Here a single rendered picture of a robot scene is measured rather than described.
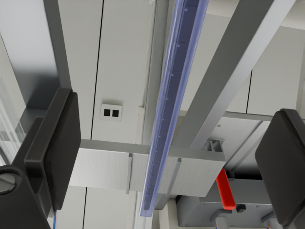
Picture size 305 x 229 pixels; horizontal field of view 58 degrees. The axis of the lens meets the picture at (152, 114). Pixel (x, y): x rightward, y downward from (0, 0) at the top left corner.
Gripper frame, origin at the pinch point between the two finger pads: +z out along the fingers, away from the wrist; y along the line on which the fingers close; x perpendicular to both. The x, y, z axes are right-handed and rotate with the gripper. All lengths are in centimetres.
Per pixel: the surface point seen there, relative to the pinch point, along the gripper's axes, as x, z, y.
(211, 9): -26, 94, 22
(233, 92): -9.7, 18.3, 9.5
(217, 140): -21.1, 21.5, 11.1
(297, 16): -23, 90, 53
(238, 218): -40.4, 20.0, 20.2
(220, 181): -22.5, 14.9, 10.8
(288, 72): -99, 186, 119
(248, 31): -2.2, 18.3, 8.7
